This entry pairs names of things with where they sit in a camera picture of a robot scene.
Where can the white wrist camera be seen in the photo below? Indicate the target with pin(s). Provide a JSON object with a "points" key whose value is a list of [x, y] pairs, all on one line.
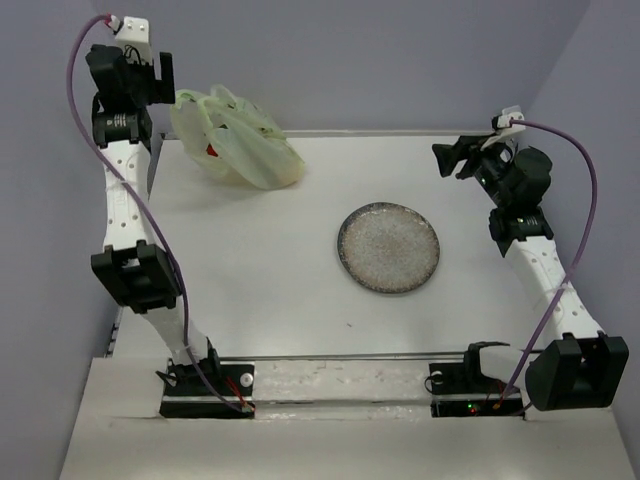
{"points": [[133, 38], [507, 122]]}

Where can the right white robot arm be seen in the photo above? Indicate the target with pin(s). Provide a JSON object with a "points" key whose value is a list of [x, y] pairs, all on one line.
{"points": [[570, 362]]}

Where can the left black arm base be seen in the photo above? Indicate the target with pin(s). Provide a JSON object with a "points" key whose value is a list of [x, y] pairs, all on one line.
{"points": [[186, 396]]}

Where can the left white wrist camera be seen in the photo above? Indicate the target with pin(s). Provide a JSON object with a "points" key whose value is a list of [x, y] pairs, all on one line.
{"points": [[133, 38]]}

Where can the aluminium table frame rail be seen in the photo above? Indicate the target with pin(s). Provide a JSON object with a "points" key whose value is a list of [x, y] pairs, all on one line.
{"points": [[379, 133]]}

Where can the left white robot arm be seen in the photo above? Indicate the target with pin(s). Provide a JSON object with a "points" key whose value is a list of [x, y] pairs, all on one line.
{"points": [[135, 266]]}

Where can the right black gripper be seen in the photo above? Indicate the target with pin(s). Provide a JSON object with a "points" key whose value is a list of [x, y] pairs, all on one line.
{"points": [[464, 149]]}

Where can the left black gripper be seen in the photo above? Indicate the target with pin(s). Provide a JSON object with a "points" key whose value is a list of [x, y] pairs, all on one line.
{"points": [[162, 91]]}

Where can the light green plastic bag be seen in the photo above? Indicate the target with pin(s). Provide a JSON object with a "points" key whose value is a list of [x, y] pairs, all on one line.
{"points": [[234, 140]]}

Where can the speckled ceramic plate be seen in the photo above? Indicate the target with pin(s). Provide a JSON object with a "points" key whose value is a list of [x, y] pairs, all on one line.
{"points": [[388, 248]]}

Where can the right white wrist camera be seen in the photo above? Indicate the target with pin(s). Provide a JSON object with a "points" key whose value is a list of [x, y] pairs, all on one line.
{"points": [[507, 122]]}

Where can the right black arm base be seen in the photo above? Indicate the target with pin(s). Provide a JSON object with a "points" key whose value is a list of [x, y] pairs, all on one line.
{"points": [[457, 394]]}

